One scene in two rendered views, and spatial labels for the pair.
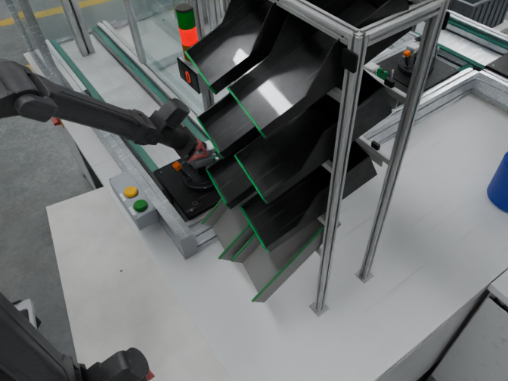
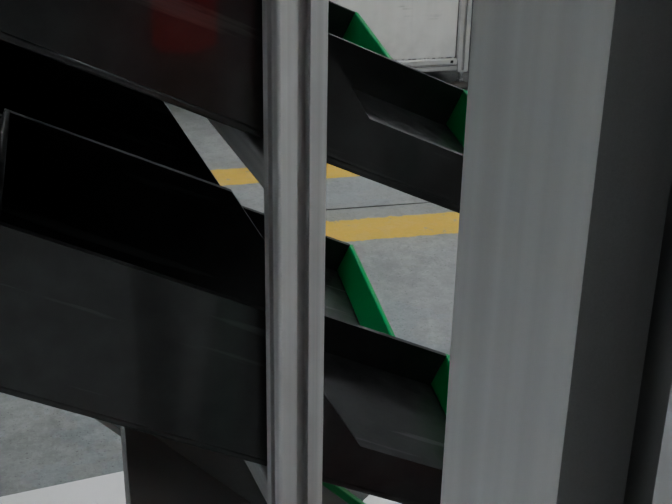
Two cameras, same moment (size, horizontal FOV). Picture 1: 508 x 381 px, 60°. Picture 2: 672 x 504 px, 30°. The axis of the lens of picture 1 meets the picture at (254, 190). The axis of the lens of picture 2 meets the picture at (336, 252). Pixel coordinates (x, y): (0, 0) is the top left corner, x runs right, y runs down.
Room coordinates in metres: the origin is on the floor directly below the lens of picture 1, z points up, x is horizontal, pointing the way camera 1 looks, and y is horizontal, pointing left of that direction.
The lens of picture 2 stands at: (1.26, 0.12, 1.59)
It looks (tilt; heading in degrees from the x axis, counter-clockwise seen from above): 27 degrees down; 191
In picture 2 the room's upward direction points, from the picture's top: 1 degrees clockwise
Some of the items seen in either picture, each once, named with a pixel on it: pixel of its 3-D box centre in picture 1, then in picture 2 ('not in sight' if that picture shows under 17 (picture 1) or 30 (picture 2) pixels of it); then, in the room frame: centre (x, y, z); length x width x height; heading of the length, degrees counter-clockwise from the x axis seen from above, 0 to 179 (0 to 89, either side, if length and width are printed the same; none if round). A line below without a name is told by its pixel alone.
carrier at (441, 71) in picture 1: (417, 58); not in sight; (1.51, -0.68, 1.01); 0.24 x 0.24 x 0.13; 32
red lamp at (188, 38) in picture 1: (188, 34); not in sight; (1.20, 0.16, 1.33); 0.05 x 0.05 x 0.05
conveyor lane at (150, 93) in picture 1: (169, 137); not in sight; (1.24, 0.30, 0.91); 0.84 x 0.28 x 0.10; 32
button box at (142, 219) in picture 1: (133, 199); not in sight; (0.93, 0.39, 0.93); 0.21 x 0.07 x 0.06; 32
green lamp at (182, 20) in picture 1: (185, 17); not in sight; (1.20, 0.16, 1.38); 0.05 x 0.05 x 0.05
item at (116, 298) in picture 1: (188, 270); not in sight; (0.71, 0.21, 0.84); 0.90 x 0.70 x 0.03; 23
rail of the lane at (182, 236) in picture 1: (128, 161); not in sight; (1.12, 0.43, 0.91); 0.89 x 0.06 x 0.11; 32
